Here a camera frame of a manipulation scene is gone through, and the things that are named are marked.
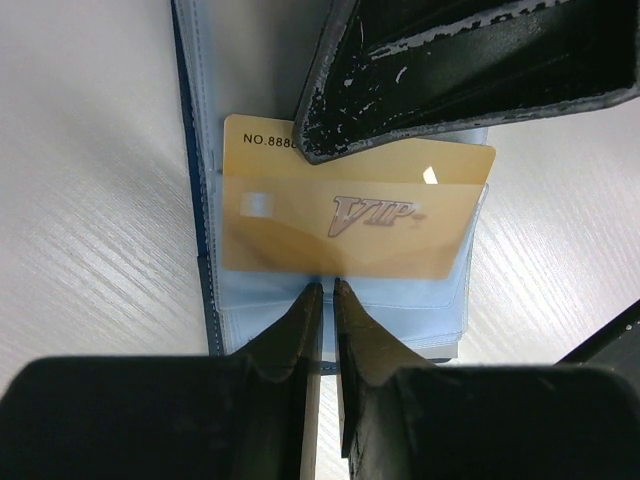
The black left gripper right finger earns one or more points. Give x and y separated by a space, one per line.
401 417

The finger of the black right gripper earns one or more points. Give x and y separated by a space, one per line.
389 70

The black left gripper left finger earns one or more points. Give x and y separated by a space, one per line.
249 415

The gold credit card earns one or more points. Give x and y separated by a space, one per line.
398 211

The blue leather card holder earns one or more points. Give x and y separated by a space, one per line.
251 58

